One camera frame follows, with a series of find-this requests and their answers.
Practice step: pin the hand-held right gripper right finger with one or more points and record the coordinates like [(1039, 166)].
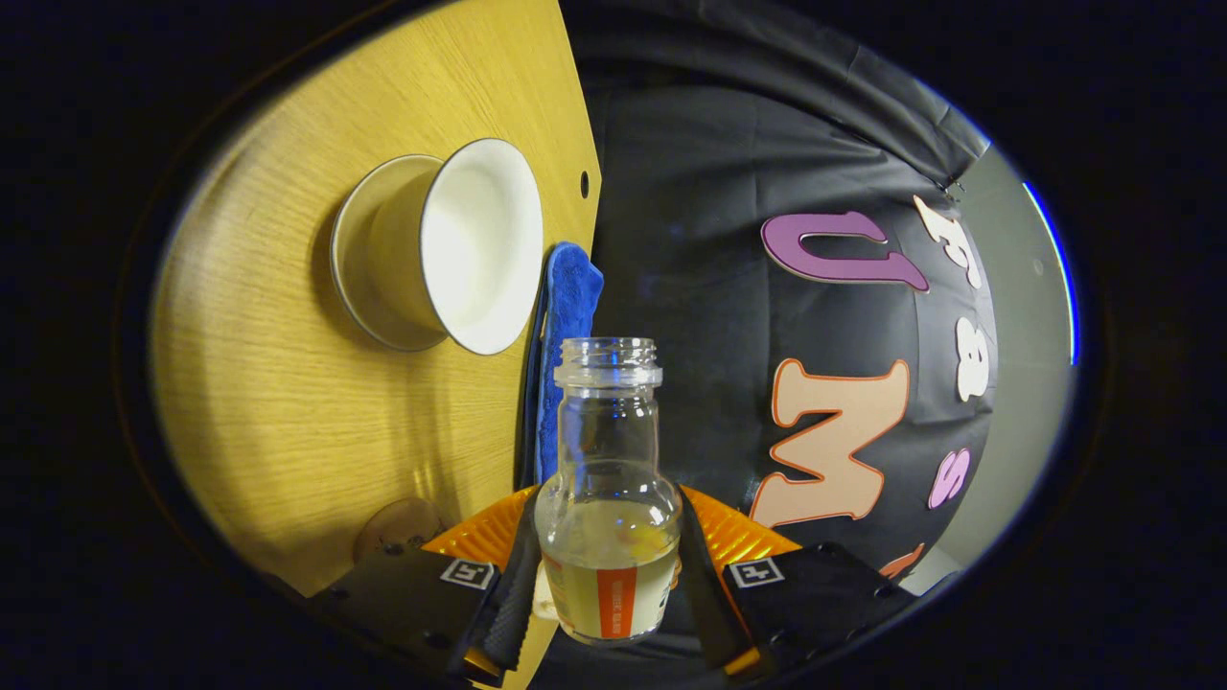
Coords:
[(709, 613)]

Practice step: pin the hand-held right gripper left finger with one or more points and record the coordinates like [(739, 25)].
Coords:
[(510, 599)]

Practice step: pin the clear glass water bottle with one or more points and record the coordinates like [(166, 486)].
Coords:
[(609, 537)]

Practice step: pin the round cork coaster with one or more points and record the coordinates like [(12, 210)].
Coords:
[(398, 527)]

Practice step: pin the white teacup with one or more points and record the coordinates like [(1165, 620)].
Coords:
[(479, 240)]

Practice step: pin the blue towel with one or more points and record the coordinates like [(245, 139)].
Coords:
[(570, 307)]

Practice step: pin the black backdrop cloth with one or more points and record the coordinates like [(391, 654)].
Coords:
[(709, 172)]

